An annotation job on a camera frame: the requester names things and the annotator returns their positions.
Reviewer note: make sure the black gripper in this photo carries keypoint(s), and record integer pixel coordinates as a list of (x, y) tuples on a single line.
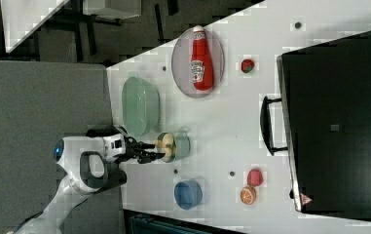
[(133, 149)]

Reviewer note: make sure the yellow plush banana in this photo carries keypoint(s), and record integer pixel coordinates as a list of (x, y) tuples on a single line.
[(166, 144)]

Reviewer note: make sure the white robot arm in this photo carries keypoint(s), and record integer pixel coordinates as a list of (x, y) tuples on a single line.
[(88, 162)]

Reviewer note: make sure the green mug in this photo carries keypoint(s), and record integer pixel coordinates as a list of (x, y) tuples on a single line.
[(182, 145)]

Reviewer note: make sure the blue mug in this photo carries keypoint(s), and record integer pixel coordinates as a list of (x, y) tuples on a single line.
[(188, 194)]

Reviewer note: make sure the green perforated colander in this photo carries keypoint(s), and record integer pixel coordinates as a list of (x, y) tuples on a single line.
[(141, 106)]

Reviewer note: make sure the red plush ketchup bottle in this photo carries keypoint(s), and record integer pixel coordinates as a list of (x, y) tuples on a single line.
[(201, 63)]

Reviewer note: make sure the grey round plate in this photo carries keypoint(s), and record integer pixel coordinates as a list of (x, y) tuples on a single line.
[(181, 63)]

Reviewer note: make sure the orange slice toy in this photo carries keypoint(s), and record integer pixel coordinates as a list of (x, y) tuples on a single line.
[(248, 195)]

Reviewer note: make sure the pink plush fruit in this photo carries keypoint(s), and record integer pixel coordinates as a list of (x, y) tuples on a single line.
[(255, 177)]

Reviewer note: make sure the red plush strawberry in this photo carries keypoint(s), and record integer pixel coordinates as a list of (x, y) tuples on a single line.
[(247, 65)]

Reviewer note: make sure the white side table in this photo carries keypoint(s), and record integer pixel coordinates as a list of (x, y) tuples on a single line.
[(22, 17)]

